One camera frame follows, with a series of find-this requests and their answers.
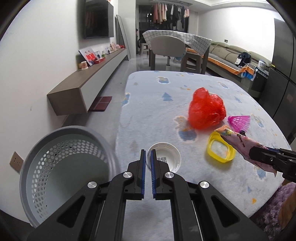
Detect pink snack bag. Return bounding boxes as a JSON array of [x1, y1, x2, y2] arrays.
[[215, 125, 277, 177]]

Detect pink plastic shuttlecock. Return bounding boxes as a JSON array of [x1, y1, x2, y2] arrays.
[[228, 115, 251, 133]]

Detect white round plastic lid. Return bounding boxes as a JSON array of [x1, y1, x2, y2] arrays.
[[146, 142, 182, 173]]

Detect red plastic bag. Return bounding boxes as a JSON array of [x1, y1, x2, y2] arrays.
[[188, 87, 226, 130]]

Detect grey perforated trash basket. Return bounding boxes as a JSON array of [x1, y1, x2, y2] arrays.
[[20, 126, 120, 227]]

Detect dark grey tall cabinet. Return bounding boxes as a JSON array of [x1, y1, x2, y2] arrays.
[[259, 19, 295, 144]]

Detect yellow square plastic lid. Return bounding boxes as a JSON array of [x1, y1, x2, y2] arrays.
[[206, 131, 236, 163]]

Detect green sofa with orange cover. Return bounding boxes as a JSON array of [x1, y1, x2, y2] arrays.
[[184, 41, 273, 93]]

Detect blue patterned fleece table cover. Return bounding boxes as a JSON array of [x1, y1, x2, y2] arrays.
[[115, 70, 292, 241]]

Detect black and white bag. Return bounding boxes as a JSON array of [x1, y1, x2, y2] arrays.
[[235, 52, 251, 67]]

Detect dark red floor scale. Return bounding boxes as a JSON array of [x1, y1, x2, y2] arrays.
[[89, 96, 112, 111]]

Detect floating wooden TV cabinet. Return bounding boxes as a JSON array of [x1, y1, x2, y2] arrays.
[[47, 49, 127, 115]]

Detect checkered tablecloth dining table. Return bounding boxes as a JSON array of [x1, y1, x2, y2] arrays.
[[143, 30, 212, 74]]

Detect red and white mug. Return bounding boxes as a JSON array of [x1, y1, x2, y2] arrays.
[[79, 61, 88, 70]]

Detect small red box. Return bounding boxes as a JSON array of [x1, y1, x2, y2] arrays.
[[94, 57, 105, 64]]

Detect framed family photo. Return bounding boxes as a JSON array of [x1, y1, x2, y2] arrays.
[[79, 47, 98, 66]]

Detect grey dining chair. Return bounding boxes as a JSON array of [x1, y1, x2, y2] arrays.
[[151, 35, 185, 71]]

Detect leaning tall mirror panel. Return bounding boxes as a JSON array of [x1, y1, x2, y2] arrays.
[[115, 15, 131, 60]]

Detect hanging clothes on rack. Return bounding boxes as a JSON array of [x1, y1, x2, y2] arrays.
[[147, 2, 190, 33]]

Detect beige wall power socket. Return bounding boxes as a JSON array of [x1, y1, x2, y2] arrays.
[[10, 152, 24, 173]]

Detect wall-mounted black television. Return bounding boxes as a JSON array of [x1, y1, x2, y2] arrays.
[[83, 0, 114, 39]]

